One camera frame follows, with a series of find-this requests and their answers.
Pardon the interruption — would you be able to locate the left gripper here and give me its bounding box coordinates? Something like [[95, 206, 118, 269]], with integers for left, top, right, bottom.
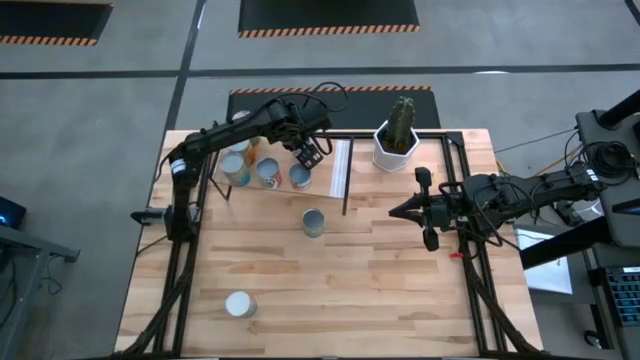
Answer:
[[274, 97, 334, 171]]

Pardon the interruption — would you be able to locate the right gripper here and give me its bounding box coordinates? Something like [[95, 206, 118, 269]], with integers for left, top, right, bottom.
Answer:
[[389, 167, 469, 253]]

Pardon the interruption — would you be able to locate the short teal orange-slice can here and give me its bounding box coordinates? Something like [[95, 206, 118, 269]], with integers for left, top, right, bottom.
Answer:
[[288, 162, 314, 192]]

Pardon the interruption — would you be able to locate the white mixed fruit can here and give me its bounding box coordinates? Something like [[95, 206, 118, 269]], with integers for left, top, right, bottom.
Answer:
[[255, 156, 284, 191]]

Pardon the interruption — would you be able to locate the blue-green tomatoes can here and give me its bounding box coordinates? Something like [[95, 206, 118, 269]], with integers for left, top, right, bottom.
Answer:
[[301, 207, 327, 239]]

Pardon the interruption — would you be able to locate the green oranges can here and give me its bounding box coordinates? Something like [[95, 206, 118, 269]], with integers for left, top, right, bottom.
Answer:
[[218, 151, 253, 188]]

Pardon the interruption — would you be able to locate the blue-green peaches can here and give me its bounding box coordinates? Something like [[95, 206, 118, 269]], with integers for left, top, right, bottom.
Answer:
[[224, 290, 259, 320]]

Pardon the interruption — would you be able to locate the white paper sheet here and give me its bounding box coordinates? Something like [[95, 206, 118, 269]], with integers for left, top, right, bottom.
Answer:
[[513, 223, 574, 296], [328, 139, 351, 199]]

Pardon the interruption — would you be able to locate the white hexagonal plant pot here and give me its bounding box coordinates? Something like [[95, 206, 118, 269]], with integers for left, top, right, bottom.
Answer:
[[372, 119, 421, 174]]

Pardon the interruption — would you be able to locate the black hazard-striped floor mat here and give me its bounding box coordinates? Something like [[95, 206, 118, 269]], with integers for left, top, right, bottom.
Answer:
[[237, 0, 422, 40], [228, 85, 443, 131], [0, 0, 115, 48]]

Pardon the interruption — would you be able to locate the green cactus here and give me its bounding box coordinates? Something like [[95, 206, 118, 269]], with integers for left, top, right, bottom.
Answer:
[[385, 95, 417, 154]]

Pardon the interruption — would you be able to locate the black stand pole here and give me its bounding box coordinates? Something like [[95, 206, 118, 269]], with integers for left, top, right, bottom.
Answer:
[[597, 88, 640, 130], [519, 214, 640, 271]]

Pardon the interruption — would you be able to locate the small black clamp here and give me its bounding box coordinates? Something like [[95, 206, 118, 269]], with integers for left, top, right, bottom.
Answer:
[[130, 208, 168, 226]]

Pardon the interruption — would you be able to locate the grey equipment cart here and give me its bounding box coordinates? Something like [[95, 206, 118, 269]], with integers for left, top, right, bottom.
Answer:
[[574, 109, 640, 249]]

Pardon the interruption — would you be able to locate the backlit keyboard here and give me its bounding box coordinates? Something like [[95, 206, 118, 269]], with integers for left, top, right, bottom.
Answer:
[[603, 266, 640, 327]]

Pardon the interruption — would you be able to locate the black device blue light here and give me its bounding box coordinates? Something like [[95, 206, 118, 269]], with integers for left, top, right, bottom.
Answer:
[[0, 195, 28, 230]]

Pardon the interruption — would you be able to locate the wooden shelf black metal frame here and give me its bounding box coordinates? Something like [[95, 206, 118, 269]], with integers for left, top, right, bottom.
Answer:
[[208, 130, 357, 217]]

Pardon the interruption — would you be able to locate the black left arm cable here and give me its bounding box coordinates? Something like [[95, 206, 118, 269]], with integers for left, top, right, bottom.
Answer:
[[299, 81, 350, 115]]

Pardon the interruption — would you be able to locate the coiled black cable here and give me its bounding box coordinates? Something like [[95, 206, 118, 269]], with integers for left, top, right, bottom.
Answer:
[[579, 141, 640, 187]]

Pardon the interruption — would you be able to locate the grey metal desk frame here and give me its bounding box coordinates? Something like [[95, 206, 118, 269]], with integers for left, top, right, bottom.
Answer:
[[0, 223, 81, 360]]

